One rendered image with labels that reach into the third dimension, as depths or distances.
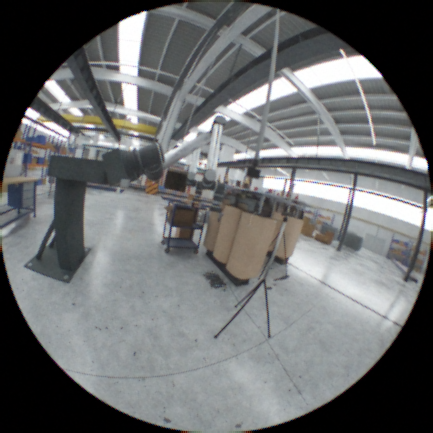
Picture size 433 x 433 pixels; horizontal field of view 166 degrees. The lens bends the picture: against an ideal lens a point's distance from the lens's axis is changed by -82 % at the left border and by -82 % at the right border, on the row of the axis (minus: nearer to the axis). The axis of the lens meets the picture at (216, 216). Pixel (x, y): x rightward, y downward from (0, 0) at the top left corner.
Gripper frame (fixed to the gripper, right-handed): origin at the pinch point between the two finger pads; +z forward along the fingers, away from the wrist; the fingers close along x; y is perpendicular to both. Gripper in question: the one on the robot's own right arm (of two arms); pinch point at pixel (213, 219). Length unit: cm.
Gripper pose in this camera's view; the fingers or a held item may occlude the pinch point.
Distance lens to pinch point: 155.3
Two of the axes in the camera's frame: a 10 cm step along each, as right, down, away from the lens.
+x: 8.9, 1.5, 4.4
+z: -2.4, 9.6, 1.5
